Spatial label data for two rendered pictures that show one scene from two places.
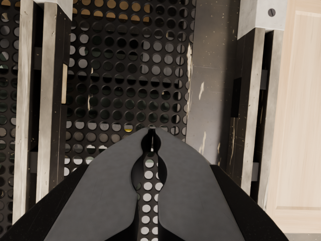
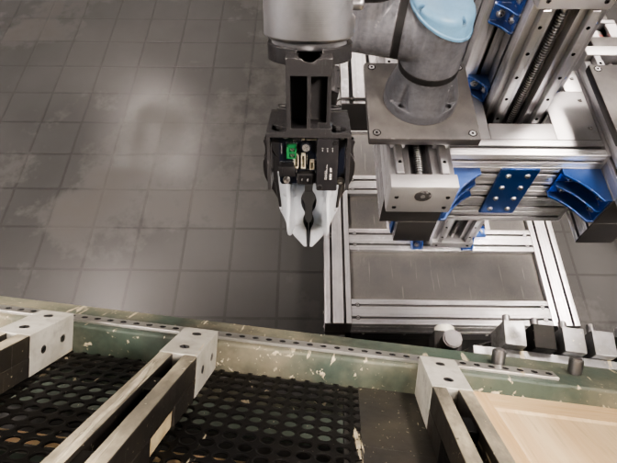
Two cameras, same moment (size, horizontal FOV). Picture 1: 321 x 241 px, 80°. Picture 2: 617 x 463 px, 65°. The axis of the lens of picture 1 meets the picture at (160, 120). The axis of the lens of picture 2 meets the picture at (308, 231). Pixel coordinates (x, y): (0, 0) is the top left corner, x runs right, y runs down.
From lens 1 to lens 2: 54 cm
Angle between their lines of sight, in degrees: 87
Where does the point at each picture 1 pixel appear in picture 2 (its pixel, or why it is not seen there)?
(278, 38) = (468, 395)
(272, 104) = (495, 441)
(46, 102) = (145, 406)
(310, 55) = (548, 443)
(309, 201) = not seen: outside the picture
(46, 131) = (128, 428)
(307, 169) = not seen: outside the picture
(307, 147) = not seen: outside the picture
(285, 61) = (511, 444)
